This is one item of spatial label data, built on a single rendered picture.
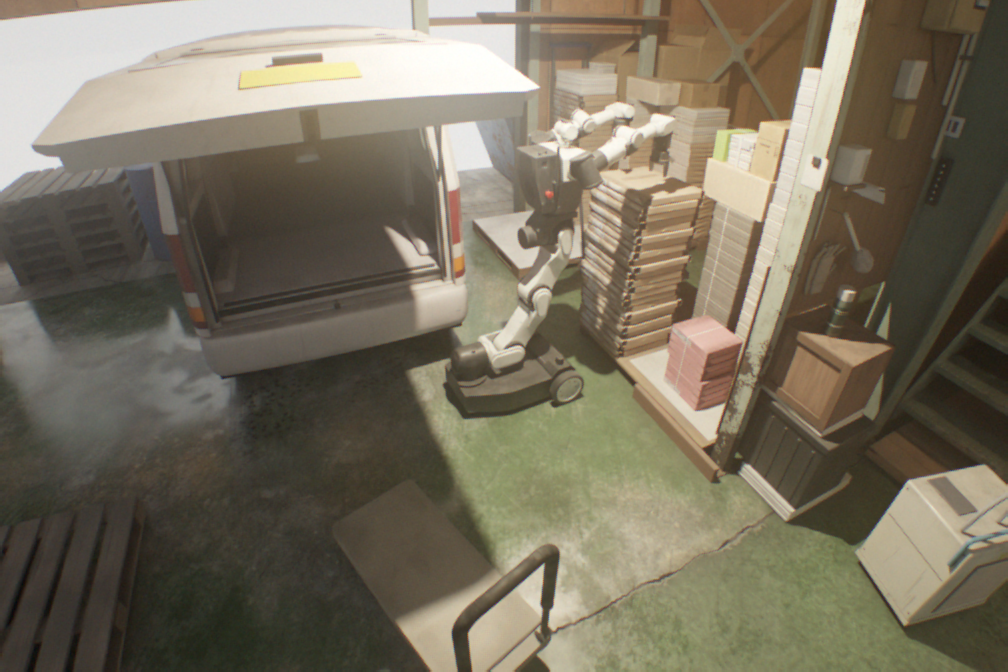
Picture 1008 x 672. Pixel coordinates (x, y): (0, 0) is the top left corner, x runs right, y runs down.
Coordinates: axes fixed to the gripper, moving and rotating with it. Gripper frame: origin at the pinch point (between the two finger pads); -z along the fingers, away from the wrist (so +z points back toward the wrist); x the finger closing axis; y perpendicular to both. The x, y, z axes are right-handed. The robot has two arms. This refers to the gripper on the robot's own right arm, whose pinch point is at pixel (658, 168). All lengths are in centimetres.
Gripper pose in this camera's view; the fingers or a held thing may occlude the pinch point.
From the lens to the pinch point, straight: 265.6
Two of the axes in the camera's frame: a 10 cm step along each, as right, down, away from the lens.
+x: -4.1, -4.7, 7.8
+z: 0.0, -8.6, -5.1
